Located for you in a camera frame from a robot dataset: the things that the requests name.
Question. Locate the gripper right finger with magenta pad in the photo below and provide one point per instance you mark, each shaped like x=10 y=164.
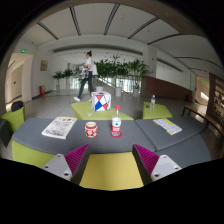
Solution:
x=151 y=166

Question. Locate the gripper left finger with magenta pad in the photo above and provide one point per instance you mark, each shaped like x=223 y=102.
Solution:
x=71 y=166

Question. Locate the water bottle with red cap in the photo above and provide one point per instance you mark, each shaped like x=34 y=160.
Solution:
x=116 y=121

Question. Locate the distant clear water bottle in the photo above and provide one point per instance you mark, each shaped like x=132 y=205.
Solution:
x=152 y=102

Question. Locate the magazine on left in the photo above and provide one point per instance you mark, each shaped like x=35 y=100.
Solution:
x=59 y=128

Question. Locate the red and white mug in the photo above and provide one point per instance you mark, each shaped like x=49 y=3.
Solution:
x=91 y=129

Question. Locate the yellow booklet on right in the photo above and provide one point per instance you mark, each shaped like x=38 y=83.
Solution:
x=168 y=126

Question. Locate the red round coaster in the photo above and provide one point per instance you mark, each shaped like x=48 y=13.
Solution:
x=117 y=135

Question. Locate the green chair with black bag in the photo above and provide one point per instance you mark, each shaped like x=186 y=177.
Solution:
x=16 y=116

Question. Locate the red white blue geometric box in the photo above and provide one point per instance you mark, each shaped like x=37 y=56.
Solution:
x=101 y=101

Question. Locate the long wooden bench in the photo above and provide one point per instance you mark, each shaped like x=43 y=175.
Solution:
x=206 y=117

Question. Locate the red fire extinguisher box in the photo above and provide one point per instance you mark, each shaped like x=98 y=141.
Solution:
x=42 y=90

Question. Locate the wooden bookshelf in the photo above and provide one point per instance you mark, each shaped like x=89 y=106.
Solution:
x=215 y=107

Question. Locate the walking person in white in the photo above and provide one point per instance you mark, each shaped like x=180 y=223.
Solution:
x=89 y=71

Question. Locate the row of potted plants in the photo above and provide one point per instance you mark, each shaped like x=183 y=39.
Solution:
x=114 y=69

